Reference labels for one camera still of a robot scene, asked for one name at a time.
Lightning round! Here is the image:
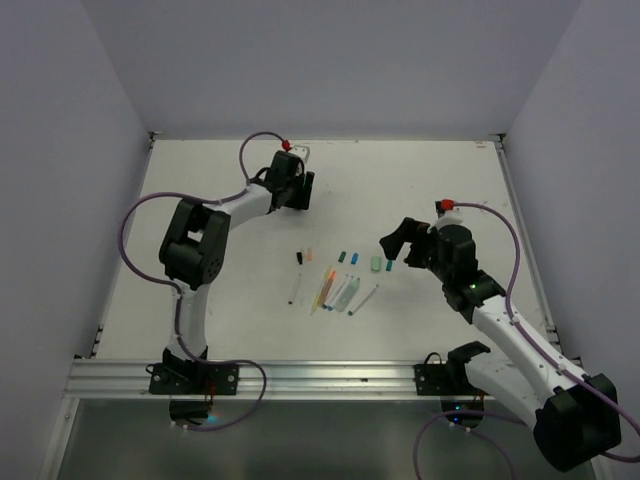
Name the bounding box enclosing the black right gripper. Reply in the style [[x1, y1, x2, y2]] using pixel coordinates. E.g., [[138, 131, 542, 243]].
[[380, 215, 452, 282]]

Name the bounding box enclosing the pale green highlighter cap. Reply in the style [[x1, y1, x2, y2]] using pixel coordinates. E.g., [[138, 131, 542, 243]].
[[370, 256, 382, 272]]

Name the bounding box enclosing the teal capped white marker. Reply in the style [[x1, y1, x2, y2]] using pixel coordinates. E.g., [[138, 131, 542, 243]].
[[348, 284, 379, 316]]

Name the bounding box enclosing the pale green translucent highlighter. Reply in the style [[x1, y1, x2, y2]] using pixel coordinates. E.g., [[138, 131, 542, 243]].
[[334, 277, 361, 312]]

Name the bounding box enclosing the orange brown highlighter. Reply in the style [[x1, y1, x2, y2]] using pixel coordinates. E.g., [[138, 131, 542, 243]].
[[321, 270, 336, 305]]

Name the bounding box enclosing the yellow slim highlighter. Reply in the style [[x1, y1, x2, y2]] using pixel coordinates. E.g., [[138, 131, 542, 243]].
[[310, 265, 333, 315]]

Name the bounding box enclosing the blue capped white marker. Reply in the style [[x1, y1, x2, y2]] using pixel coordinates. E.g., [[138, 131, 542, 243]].
[[328, 275, 354, 311]]

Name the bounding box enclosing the dark green capped marker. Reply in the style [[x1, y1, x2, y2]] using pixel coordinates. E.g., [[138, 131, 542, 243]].
[[323, 274, 350, 310]]

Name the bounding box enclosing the black capped whiteboard pen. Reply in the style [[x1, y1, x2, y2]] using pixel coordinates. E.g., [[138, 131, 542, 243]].
[[288, 272, 302, 305]]

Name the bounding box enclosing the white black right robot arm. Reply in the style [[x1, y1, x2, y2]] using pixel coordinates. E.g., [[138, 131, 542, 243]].
[[380, 218, 621, 472]]

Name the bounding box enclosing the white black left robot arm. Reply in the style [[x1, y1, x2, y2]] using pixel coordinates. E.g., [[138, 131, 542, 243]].
[[159, 150, 315, 393]]

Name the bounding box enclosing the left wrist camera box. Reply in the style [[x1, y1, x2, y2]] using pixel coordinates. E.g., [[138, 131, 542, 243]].
[[290, 144, 311, 164]]

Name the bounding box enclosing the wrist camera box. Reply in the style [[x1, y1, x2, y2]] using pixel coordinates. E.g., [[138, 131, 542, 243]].
[[431, 199, 462, 230], [290, 144, 311, 164]]

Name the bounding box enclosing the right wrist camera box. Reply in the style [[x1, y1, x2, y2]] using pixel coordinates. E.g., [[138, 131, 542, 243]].
[[431, 199, 462, 230]]

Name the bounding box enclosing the aluminium front rail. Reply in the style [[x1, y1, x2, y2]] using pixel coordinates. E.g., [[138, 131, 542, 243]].
[[63, 359, 439, 401]]

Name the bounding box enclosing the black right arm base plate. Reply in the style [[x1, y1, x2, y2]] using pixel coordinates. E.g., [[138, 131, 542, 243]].
[[413, 363, 485, 430]]

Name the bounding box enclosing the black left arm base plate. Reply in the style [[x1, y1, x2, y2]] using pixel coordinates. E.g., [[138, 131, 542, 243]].
[[145, 361, 239, 426]]

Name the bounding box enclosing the aluminium side rail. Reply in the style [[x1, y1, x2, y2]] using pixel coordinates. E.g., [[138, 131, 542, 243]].
[[492, 133, 563, 352]]

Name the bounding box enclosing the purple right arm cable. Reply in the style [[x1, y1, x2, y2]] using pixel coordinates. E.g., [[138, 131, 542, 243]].
[[414, 198, 640, 480]]

